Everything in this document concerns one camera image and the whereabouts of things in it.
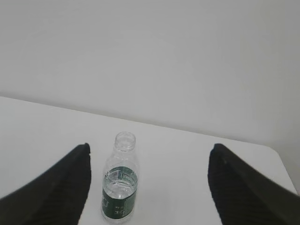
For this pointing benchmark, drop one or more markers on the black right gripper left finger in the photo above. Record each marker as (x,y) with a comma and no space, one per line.
(56,197)

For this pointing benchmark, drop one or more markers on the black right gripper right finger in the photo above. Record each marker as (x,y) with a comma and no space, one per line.
(244,196)

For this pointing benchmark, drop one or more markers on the clear green-label water bottle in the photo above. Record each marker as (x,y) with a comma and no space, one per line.
(120,180)

